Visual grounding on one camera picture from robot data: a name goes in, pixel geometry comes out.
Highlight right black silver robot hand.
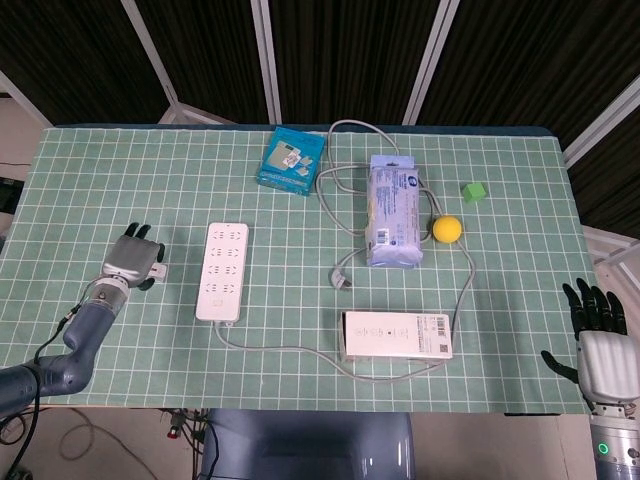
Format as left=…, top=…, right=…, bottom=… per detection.
left=541, top=277, right=632, bottom=414

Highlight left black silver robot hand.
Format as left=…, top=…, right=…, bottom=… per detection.
left=101, top=222, right=167, bottom=291

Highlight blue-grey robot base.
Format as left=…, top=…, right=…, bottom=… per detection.
left=199, top=408, right=416, bottom=480

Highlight white power strip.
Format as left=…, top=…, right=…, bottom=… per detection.
left=194, top=222, right=250, bottom=322

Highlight green grid tablecloth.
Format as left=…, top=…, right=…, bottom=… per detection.
left=2, top=125, right=596, bottom=415

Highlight teal cardboard box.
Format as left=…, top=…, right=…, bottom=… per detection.
left=256, top=126, right=326, bottom=197

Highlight yellow ball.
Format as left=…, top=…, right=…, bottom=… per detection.
left=432, top=215, right=465, bottom=246

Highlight white desk lamp box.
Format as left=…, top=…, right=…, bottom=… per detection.
left=339, top=310, right=455, bottom=363

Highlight green cube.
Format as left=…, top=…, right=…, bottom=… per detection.
left=460, top=182, right=487, bottom=205

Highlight black folding partition screen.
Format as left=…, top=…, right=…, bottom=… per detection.
left=0, top=0, right=640, bottom=226

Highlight light blue tissue pack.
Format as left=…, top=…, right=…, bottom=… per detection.
left=365, top=154, right=424, bottom=269

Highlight grey power strip cable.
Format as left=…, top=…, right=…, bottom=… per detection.
left=213, top=119, right=477, bottom=384

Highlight loose floor cables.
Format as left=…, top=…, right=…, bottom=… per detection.
left=0, top=407, right=211, bottom=480

